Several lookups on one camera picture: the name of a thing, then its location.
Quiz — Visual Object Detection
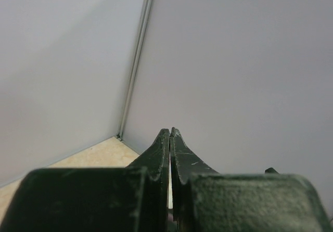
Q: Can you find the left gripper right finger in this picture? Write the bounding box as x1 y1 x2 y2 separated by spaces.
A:
170 128 332 231

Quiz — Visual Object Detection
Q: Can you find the left aluminium corner post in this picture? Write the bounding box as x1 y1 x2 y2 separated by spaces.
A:
117 0 153 140

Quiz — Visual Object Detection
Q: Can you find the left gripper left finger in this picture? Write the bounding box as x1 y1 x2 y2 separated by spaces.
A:
1 128 170 231

